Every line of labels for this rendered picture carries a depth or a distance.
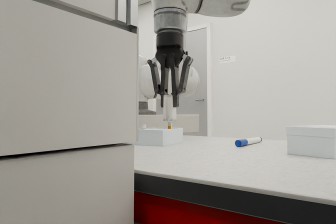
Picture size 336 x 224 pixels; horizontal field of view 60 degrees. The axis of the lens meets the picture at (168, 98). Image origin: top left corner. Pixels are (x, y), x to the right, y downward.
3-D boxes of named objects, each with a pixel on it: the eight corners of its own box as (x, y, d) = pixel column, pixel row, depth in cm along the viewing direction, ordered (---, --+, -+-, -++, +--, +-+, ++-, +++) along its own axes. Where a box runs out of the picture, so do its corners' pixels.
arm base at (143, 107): (139, 114, 149) (139, 103, 149) (157, 114, 129) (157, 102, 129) (103, 115, 140) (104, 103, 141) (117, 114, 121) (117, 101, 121)
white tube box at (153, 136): (155, 140, 82) (155, 127, 82) (183, 141, 78) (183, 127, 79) (131, 144, 71) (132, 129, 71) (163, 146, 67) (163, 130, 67)
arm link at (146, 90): (112, 103, 139) (112, 57, 140) (149, 103, 144) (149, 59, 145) (114, 101, 123) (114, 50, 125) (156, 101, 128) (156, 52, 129)
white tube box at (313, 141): (319, 149, 62) (318, 124, 63) (365, 153, 55) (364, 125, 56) (286, 153, 55) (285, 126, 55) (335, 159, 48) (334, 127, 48)
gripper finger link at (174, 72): (174, 56, 81) (178, 55, 81) (176, 96, 80) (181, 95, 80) (168, 53, 78) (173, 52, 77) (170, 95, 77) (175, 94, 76)
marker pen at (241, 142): (256, 142, 78) (256, 136, 78) (262, 142, 77) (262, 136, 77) (234, 146, 67) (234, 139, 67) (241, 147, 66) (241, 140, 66)
